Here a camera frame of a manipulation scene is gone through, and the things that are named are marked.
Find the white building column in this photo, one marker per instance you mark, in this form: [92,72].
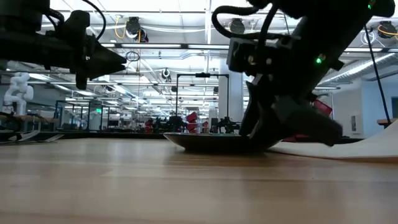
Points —
[230,93]

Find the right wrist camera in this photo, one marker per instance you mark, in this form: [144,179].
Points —
[248,56]

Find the wooden desk edge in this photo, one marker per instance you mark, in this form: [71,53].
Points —
[387,121]

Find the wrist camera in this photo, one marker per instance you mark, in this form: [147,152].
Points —
[248,56]
[74,23]

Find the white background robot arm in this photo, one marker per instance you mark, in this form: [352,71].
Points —
[18,90]

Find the black framed work cell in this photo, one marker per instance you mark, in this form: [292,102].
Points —
[88,118]

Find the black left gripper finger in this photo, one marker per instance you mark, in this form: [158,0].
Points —
[102,72]
[107,59]

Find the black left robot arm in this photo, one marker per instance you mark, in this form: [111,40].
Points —
[18,46]

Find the black gantry frame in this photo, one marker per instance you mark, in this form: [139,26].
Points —
[202,75]

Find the black aluminium table frame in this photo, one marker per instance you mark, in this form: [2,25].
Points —
[109,135]

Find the long ceiling light strip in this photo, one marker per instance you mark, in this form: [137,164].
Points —
[149,45]

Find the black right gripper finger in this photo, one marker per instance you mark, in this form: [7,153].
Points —
[304,121]
[256,118]

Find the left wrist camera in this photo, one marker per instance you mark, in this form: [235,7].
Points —
[74,23]

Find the wooden workbench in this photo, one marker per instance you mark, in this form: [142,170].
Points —
[28,119]

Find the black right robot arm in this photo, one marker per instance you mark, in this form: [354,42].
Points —
[335,37]

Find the black background robot arm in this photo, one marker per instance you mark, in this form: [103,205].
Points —
[175,123]
[227,124]

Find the red stacked bins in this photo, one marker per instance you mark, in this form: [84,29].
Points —
[192,118]

